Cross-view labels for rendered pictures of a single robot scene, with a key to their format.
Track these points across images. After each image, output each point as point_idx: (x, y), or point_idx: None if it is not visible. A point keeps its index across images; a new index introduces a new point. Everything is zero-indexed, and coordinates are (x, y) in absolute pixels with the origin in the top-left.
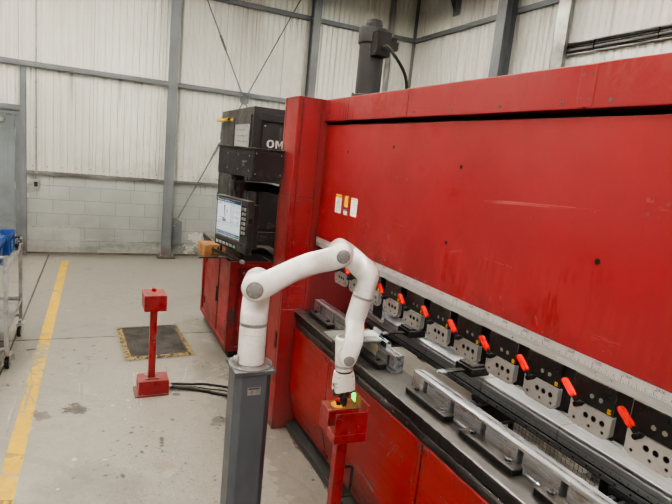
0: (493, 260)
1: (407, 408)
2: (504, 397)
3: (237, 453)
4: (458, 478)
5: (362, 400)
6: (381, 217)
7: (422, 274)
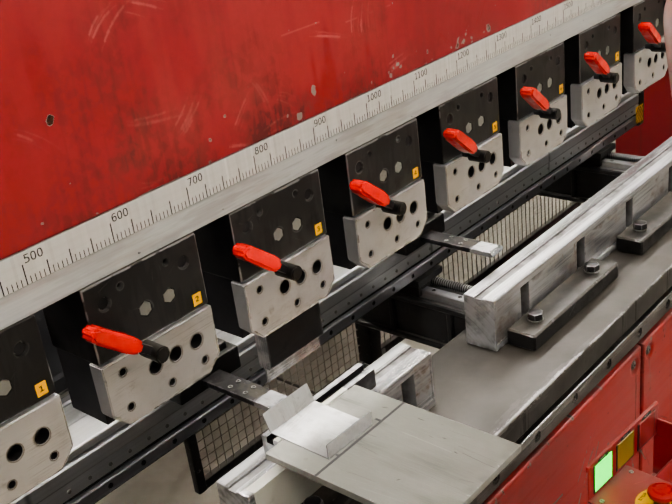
0: None
1: (607, 334)
2: (475, 203)
3: None
4: None
5: (636, 425)
6: None
7: (477, 13)
